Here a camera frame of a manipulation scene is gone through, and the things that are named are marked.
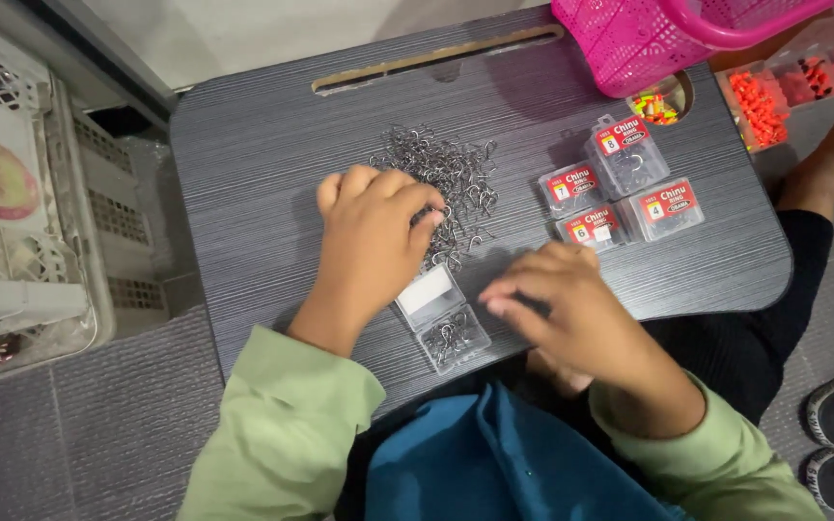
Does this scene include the open clear plastic hook box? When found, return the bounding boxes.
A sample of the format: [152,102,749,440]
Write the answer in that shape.
[393,262,493,376]

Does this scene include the large pile of silver hooks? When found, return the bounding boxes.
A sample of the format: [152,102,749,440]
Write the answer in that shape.
[368,123,501,270]

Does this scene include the person's leg in black trousers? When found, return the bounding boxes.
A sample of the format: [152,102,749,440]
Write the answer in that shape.
[638,88,834,429]

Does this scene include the person's right hand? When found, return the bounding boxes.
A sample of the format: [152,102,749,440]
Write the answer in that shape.
[478,242,682,406]

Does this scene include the small heap of boxed hooks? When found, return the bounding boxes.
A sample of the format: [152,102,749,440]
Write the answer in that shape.
[426,315,482,365]

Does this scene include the grey plastic crate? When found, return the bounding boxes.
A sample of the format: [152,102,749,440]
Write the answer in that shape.
[51,78,172,340]

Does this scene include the teal blue cloth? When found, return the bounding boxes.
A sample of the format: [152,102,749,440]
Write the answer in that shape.
[363,382,689,521]

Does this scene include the bundle of colourful fishing floats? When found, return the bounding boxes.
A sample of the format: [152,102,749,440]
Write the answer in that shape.
[627,75,687,126]

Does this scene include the clear compartment box orange floats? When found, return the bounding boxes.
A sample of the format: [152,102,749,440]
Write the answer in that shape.
[714,13,834,154]

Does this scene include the white paper insert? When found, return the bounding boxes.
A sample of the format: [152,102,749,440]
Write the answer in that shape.
[397,269,456,315]

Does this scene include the clear red label hook box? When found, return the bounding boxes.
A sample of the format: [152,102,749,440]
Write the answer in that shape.
[617,177,706,244]
[554,204,632,253]
[582,113,671,201]
[538,161,611,220]

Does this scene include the grey wood-grain lap table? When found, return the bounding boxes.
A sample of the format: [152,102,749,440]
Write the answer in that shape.
[168,4,796,422]

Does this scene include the person's left hand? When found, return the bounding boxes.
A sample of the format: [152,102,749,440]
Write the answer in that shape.
[312,165,447,314]

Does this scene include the pink plastic basket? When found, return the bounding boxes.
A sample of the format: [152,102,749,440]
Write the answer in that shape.
[550,0,834,100]

